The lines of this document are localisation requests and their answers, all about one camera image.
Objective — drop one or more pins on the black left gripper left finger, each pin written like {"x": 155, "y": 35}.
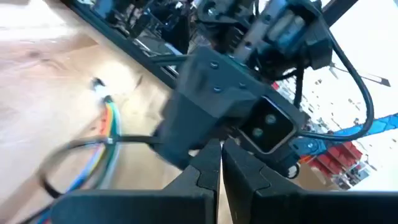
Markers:
{"x": 140, "y": 208}

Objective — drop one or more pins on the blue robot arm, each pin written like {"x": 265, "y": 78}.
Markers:
{"x": 379, "y": 124}

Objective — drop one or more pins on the red black tool case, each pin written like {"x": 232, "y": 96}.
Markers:
{"x": 342, "y": 155}

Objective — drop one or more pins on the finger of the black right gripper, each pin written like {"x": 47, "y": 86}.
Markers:
{"x": 199, "y": 112}

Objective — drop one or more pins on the black zip tie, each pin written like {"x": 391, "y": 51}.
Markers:
{"x": 136, "y": 139}

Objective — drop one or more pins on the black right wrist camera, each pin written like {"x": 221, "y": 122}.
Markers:
{"x": 267, "y": 124}

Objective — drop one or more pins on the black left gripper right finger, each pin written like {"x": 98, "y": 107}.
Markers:
{"x": 295, "y": 208}

